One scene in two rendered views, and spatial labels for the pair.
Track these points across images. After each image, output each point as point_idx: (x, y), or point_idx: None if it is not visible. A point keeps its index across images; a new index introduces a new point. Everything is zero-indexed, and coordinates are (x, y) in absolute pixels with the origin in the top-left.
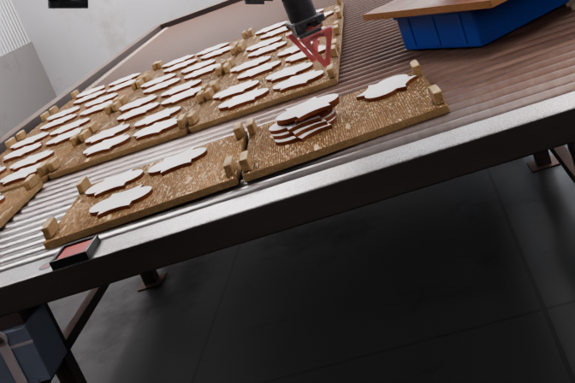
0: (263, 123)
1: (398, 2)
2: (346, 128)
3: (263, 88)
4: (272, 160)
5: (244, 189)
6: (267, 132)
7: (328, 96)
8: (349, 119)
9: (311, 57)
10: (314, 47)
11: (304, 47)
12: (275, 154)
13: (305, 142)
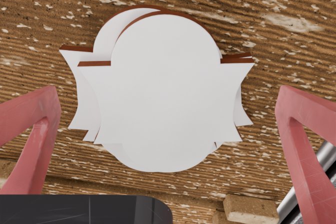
0: None
1: None
2: (305, 32)
3: None
4: (273, 172)
5: (296, 202)
6: (55, 148)
7: (141, 40)
8: (239, 1)
9: (54, 125)
10: (27, 125)
11: (32, 184)
12: (247, 163)
13: (258, 116)
